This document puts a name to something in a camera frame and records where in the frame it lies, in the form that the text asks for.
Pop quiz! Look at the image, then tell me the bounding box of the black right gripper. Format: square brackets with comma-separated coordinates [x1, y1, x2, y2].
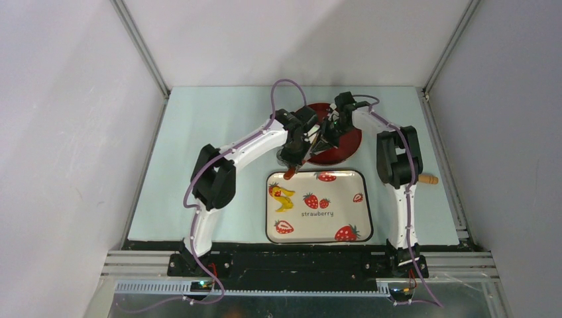
[310, 117, 353, 153]

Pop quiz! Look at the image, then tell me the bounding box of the orange handled scraper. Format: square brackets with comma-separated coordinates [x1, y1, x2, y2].
[281, 124, 320, 180]

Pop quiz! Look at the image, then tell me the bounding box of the red round plate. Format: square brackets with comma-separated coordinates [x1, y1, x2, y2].
[307, 103, 362, 166]

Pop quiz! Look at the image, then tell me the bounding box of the yellow dough trimmings strip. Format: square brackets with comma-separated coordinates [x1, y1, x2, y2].
[268, 183, 296, 213]

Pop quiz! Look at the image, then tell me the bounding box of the strawberry print tray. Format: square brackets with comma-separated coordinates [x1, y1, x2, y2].
[265, 170, 374, 244]

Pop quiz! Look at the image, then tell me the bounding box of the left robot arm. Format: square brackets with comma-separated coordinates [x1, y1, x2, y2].
[184, 106, 319, 276]

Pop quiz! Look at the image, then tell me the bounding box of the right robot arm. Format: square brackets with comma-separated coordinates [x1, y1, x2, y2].
[311, 91, 423, 277]

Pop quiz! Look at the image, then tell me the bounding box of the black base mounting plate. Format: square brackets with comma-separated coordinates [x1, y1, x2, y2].
[121, 238, 477, 293]

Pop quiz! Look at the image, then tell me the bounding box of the aluminium frame rail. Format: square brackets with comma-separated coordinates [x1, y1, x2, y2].
[101, 250, 500, 297]

